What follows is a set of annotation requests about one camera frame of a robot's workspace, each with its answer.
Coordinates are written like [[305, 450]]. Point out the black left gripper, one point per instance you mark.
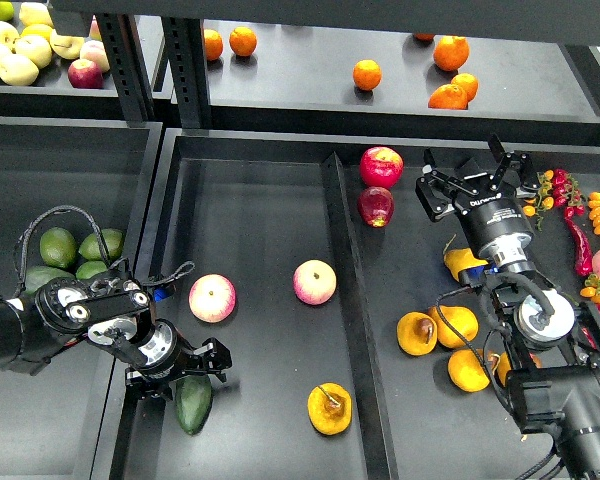
[[165, 356]]

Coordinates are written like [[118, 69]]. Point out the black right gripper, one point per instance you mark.
[[492, 221]]

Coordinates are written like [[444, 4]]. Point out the dark green avocado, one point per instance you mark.
[[193, 401]]

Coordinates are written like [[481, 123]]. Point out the yellow pear with stem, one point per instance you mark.
[[329, 407]]

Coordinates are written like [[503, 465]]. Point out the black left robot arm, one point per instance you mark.
[[112, 311]]

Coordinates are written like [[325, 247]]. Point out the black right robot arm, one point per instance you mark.
[[552, 342]]

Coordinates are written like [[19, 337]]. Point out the yellow pear upper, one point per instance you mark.
[[458, 260]]

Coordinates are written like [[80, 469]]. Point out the yellow pear middle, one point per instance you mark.
[[461, 318]]

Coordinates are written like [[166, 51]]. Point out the yellow pear brown spot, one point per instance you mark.
[[416, 333]]

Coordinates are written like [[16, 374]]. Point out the green avocado middle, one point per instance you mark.
[[38, 276]]

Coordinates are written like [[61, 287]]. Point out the yellow pear lower right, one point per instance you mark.
[[504, 366]]

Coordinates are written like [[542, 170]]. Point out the orange cherry tomato bunch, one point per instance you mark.
[[534, 209]]

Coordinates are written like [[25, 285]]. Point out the pink apple left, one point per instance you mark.
[[212, 298]]

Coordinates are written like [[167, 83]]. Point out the pink apple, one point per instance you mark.
[[314, 282], [212, 298]]

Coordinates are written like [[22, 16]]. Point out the red cherry tomato bunch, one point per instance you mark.
[[566, 194]]

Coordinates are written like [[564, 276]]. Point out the orange front right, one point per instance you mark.
[[449, 96]]

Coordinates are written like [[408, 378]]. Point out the orange small right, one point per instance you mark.
[[468, 82]]

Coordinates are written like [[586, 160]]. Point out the bright red apple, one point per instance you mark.
[[381, 167]]

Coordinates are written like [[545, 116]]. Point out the dark red apple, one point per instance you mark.
[[376, 206]]

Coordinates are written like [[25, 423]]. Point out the red chili pepper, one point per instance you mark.
[[583, 254]]

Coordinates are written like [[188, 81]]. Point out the large orange upper right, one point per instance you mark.
[[451, 52]]

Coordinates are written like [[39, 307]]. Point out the orange centre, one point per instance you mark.
[[367, 74]]

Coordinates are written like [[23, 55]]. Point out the pink apple right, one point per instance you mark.
[[314, 282]]

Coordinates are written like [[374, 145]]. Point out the black centre divider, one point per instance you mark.
[[376, 440]]

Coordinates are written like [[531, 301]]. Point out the orange far left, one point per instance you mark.
[[213, 44]]

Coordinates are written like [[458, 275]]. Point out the red apple on shelf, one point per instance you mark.
[[85, 74]]

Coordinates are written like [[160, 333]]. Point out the pale yellow apple front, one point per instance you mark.
[[18, 70]]

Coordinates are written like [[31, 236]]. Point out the pale yellow apple middle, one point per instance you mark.
[[36, 48]]

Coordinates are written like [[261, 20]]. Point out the black shelf post left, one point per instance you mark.
[[127, 67]]

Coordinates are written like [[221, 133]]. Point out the black shelf post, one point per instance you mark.
[[185, 48], [127, 67]]

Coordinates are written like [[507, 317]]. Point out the black shelf post right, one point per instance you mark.
[[185, 48]]

